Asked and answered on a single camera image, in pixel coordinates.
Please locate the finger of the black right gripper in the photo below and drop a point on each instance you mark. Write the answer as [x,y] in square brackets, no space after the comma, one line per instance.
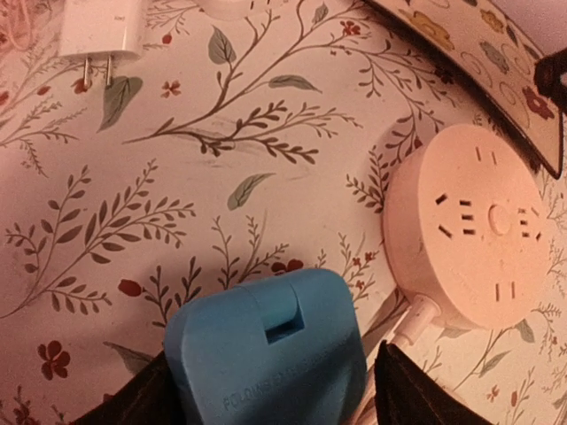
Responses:
[550,78]

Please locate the round pink power socket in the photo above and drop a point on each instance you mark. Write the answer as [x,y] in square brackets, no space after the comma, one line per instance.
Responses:
[464,226]

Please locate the white charger right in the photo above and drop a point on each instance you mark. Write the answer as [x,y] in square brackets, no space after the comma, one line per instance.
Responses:
[232,9]

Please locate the floral square plate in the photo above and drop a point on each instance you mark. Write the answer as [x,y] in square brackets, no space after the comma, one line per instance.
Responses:
[498,57]

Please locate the white charger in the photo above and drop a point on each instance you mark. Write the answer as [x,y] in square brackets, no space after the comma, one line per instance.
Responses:
[232,9]
[102,30]

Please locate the cyan square plug adapter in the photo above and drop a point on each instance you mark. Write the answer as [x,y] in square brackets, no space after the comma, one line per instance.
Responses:
[284,349]

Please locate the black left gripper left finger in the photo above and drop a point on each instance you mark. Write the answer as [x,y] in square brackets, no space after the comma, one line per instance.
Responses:
[150,397]

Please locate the white charger left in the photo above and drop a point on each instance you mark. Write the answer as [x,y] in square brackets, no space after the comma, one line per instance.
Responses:
[102,30]

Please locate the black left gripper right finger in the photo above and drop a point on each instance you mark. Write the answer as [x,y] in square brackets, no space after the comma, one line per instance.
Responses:
[405,394]

